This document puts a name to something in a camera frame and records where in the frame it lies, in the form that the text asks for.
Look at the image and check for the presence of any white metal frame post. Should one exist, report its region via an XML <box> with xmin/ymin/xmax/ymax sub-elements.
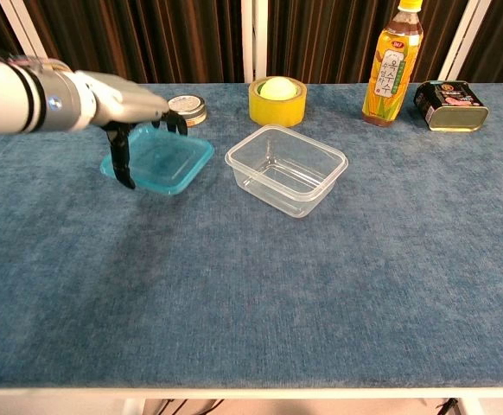
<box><xmin>0</xmin><ymin>0</ymin><xmax>41</xmax><ymax>60</ymax></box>
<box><xmin>240</xmin><ymin>0</ymin><xmax>269</xmax><ymax>84</ymax></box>
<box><xmin>439</xmin><ymin>0</ymin><xmax>481</xmax><ymax>83</ymax></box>

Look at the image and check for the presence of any yellow-green tennis ball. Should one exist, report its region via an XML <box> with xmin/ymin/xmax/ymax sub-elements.
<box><xmin>258</xmin><ymin>76</ymin><xmax>298</xmax><ymax>100</ymax></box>

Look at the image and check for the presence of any black cable bundle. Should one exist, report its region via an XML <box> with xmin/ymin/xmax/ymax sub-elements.
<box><xmin>147</xmin><ymin>397</ymin><xmax>226</xmax><ymax>415</ymax></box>

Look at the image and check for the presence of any small round metal tin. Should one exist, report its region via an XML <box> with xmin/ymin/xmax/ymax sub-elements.
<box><xmin>167</xmin><ymin>94</ymin><xmax>208</xmax><ymax>128</ymax></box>

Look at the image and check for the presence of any blue table cloth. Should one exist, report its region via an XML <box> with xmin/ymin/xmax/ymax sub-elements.
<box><xmin>0</xmin><ymin>81</ymin><xmax>503</xmax><ymax>390</ymax></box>

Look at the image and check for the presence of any clear plastic food container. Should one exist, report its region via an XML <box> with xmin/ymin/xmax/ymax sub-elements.
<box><xmin>224</xmin><ymin>124</ymin><xmax>350</xmax><ymax>219</ymax></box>

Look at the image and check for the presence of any blue plastic container lid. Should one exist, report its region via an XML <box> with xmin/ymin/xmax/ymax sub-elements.
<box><xmin>99</xmin><ymin>123</ymin><xmax>216</xmax><ymax>195</ymax></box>

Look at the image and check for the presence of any yellow tape roll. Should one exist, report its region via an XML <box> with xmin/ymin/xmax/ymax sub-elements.
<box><xmin>248</xmin><ymin>77</ymin><xmax>308</xmax><ymax>128</ymax></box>

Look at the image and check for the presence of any yellow tea bottle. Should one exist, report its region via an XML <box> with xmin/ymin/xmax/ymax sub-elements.
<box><xmin>361</xmin><ymin>0</ymin><xmax>424</xmax><ymax>128</ymax></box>

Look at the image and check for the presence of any black luncheon meat can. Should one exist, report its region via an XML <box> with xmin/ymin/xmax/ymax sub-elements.
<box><xmin>414</xmin><ymin>80</ymin><xmax>490</xmax><ymax>133</ymax></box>

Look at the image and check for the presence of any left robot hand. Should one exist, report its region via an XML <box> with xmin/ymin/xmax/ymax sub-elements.
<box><xmin>76</xmin><ymin>71</ymin><xmax>188</xmax><ymax>190</ymax></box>

